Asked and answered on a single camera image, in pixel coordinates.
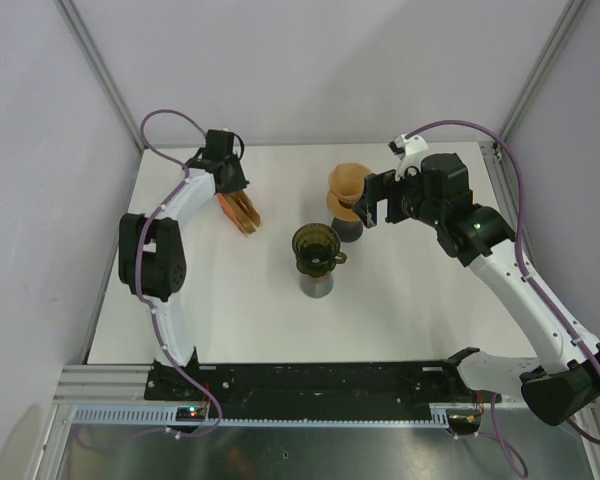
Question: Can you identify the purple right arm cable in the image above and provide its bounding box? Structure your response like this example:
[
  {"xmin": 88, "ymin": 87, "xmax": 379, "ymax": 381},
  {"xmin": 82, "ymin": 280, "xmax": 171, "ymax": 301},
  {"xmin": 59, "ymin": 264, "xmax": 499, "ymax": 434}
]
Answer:
[{"xmin": 404, "ymin": 118, "xmax": 600, "ymax": 476}]

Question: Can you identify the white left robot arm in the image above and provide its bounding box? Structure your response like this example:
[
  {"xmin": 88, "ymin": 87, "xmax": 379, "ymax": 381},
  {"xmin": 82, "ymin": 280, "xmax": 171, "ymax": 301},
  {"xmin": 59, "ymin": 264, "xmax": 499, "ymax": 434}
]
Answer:
[{"xmin": 118, "ymin": 130, "xmax": 261, "ymax": 400}]

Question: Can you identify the olive green plastic dripper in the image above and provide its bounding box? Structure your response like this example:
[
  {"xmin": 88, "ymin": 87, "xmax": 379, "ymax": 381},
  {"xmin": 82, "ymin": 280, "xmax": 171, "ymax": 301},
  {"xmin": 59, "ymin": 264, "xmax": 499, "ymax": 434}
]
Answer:
[{"xmin": 292, "ymin": 223, "xmax": 347, "ymax": 278}]

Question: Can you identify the grey slotted cable duct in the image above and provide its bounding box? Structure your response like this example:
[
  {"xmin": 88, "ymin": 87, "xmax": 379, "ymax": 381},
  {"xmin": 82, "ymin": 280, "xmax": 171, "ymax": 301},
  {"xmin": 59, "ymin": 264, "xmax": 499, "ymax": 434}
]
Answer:
[{"xmin": 69, "ymin": 402, "xmax": 451, "ymax": 427}]

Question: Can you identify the brown paper filter stack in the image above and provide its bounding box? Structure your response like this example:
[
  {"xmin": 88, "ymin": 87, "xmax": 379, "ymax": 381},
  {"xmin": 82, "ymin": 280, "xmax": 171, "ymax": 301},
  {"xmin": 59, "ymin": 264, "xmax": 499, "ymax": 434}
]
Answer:
[{"xmin": 230, "ymin": 190, "xmax": 262, "ymax": 235}]

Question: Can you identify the orange coffee filter box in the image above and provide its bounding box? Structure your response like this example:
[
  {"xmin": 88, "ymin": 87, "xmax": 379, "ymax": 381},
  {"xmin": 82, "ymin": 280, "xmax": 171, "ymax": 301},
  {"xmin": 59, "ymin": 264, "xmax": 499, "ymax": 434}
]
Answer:
[{"xmin": 216, "ymin": 193, "xmax": 246, "ymax": 235}]

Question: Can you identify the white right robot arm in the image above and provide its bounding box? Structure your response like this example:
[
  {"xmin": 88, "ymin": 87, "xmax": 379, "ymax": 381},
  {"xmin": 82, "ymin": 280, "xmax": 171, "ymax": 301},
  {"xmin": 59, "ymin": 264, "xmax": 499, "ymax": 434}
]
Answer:
[{"xmin": 353, "ymin": 153, "xmax": 600, "ymax": 426}]

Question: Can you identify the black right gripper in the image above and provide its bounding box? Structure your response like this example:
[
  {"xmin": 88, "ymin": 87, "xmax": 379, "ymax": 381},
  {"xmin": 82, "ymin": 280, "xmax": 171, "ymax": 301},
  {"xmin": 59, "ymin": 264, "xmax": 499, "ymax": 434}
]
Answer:
[{"xmin": 352, "ymin": 158, "xmax": 445, "ymax": 228}]

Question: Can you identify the brown paper coffee filter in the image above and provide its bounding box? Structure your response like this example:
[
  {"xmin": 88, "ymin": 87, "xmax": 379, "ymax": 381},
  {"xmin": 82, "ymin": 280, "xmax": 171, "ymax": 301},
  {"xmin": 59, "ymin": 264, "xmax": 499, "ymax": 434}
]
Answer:
[{"xmin": 328, "ymin": 163, "xmax": 371, "ymax": 201}]

